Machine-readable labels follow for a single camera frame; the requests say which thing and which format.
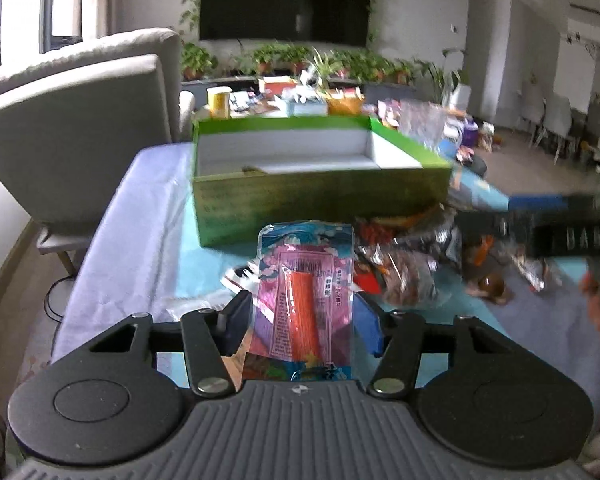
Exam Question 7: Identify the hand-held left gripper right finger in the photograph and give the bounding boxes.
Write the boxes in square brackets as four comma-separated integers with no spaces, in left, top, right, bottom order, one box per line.
[355,292,514,397]

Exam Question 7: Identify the grey blue plastic bin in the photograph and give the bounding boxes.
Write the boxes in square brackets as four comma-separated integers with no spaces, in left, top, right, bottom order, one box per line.
[279,97,329,117]

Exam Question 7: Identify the yellow can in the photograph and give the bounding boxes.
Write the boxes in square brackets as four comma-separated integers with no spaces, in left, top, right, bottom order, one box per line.
[207,87,232,119]

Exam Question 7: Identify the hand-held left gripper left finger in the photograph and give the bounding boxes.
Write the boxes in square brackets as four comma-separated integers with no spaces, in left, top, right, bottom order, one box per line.
[87,290,254,397]

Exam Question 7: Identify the spider plant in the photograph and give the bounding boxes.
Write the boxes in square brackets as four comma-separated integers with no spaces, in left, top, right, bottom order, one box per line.
[306,49,343,92]

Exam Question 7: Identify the tall leafy plant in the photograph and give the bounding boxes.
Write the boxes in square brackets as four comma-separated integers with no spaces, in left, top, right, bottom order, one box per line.
[419,49,473,107]

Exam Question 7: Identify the black floor cable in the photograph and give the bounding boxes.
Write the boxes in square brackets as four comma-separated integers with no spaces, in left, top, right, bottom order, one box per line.
[42,272,79,322]

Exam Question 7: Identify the pink blue snack packet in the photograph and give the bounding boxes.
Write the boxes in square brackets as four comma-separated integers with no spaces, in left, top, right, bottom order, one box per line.
[241,220,357,387]

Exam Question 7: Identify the pile of mixed snack packets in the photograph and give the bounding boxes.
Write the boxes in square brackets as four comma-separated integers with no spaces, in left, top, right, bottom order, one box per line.
[354,207,563,308]

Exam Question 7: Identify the round bun in clear wrapper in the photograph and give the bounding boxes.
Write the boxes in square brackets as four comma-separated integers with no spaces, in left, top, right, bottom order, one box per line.
[377,249,438,307]

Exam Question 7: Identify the green cardboard box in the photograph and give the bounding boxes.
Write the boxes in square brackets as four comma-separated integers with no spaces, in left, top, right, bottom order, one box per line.
[190,114,454,249]

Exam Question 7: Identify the bushy green potted plant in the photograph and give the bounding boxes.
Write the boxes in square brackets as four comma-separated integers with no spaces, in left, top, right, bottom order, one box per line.
[181,42,217,81]

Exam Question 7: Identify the grey armchair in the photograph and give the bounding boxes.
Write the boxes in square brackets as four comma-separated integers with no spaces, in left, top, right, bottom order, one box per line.
[0,27,197,277]

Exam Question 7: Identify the dark framed window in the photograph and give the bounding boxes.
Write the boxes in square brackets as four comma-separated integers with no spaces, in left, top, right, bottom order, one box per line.
[0,0,86,73]

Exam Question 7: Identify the orange woven basket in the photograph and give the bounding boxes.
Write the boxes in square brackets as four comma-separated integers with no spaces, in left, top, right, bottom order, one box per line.
[325,91,364,116]

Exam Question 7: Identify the grey dining chair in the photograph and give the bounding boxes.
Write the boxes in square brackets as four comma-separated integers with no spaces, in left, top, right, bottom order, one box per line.
[513,89,545,134]
[536,94,577,163]

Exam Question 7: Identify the silver black snack packet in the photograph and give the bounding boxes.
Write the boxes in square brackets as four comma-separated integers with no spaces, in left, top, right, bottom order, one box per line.
[221,259,261,293]

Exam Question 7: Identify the row of small potted plants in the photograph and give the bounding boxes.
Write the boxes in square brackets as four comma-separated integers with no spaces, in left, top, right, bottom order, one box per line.
[340,51,417,86]

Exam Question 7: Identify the green plant in orange pot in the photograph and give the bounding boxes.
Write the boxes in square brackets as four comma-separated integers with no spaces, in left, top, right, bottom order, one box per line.
[251,44,312,77]

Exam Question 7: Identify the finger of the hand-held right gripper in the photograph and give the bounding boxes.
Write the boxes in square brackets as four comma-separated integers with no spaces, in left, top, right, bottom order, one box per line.
[507,193,572,213]
[454,208,537,241]

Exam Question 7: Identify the orange storage box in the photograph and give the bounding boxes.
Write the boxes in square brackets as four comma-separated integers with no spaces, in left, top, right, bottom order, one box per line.
[257,76,302,97]

